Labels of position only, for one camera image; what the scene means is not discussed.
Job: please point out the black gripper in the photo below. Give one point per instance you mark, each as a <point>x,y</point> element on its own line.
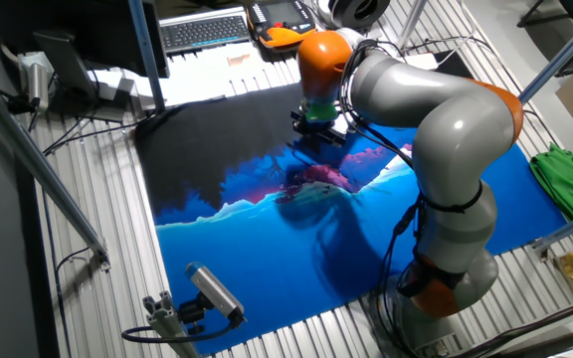
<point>322,128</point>

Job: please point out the silver orange robot arm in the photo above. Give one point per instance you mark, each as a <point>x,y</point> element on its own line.
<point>455,129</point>

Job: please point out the small wooden block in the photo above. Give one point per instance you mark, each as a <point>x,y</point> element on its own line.
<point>238,60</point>

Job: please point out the orange black teach pendant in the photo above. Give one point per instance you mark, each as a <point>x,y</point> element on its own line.
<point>279,22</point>

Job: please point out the blue mountain print mat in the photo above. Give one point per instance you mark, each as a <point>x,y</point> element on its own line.
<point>266,258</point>

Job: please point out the black round spool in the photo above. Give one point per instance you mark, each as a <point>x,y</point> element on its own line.
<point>361,11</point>

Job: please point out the white paper sheet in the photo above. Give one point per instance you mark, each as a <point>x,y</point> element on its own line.
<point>202,74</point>

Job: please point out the black pad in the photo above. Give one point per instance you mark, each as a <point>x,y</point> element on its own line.
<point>453,64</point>

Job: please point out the black computer keyboard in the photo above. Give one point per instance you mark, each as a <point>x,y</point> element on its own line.
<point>204,32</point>

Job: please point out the green cloth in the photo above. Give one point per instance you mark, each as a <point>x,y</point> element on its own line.
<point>570,189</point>

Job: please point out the black computer monitor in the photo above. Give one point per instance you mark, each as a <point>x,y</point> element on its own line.
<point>92,30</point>

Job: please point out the grey monitor stand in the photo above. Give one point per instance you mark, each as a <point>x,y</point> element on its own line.
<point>65,64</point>

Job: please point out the green gripper mount plate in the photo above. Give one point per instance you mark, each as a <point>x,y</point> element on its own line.
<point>322,112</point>

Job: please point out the aluminium frame post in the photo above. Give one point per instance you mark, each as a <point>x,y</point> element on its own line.
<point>144,50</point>
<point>565,52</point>
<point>411,25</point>

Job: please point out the silver box camera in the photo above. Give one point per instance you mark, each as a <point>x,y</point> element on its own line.
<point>214,291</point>

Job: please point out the aluminium profile camera stand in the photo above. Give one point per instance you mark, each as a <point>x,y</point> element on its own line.
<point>167,323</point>

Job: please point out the short aluminium frame beam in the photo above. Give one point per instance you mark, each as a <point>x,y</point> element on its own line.
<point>570,228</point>

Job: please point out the long aluminium frame beam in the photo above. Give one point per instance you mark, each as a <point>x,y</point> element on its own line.
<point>43,170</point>

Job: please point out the silver cylindrical camera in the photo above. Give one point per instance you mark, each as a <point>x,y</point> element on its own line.
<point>38,84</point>

